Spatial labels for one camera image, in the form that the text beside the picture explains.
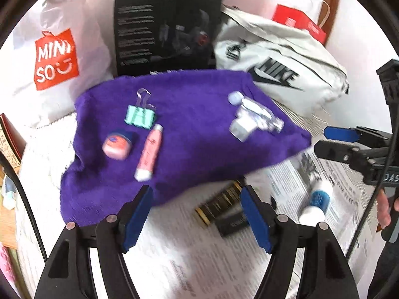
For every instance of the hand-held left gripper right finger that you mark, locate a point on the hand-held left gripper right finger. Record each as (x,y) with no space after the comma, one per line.
(255,221)

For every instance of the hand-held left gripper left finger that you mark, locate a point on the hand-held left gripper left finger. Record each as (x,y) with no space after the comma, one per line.
(137,221)

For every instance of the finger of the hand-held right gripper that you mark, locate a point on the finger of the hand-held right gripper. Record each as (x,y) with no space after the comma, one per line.
(339,154)
(341,134)

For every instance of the black lipstick tube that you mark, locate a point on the black lipstick tube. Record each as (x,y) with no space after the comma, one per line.
(232,222)

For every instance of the black and gold tube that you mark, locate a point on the black and gold tube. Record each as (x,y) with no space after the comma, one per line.
(221,202)

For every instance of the pink lip balm tube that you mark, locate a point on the pink lip balm tube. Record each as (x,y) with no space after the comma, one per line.
(149,152)

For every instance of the pink jar with blue lid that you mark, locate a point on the pink jar with blue lid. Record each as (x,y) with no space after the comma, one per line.
(117,144)

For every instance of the clear pill bottle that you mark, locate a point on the clear pill bottle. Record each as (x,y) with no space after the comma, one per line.
(263,116)

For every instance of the green binder clip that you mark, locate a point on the green binder clip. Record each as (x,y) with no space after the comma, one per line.
(140,115)

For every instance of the person's right hand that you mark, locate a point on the person's right hand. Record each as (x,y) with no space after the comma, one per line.
(385,208)

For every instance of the newspaper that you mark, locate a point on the newspaper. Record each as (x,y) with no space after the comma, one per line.
(327,177)

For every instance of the white blue-label bottle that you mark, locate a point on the white blue-label bottle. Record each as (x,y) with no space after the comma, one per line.
(316,202)

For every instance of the grey sling bag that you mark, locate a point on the grey sling bag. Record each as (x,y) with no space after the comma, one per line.
(280,59)

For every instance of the purple towel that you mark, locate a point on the purple towel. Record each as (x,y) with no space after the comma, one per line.
(193,140)

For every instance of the red paper bag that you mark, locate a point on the red paper bag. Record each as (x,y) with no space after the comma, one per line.
(299,21)

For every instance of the wooden nightstand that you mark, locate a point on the wooden nightstand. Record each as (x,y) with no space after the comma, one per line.
(9,224)

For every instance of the crumpled blue white wrapper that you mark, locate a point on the crumpled blue white wrapper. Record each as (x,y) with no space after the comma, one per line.
(7,193)

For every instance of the pink patterned blanket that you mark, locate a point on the pink patterned blanket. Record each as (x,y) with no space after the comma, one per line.
(7,264)

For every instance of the brown notebook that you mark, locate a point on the brown notebook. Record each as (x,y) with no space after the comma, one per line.
(9,137)

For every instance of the white plastic shopping bag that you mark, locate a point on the white plastic shopping bag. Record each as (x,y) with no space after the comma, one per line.
(62,53)

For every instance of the black headphone box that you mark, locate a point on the black headphone box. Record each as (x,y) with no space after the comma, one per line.
(162,28)

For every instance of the brown wooden door frame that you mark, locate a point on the brown wooden door frame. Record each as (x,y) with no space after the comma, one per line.
(333,12)

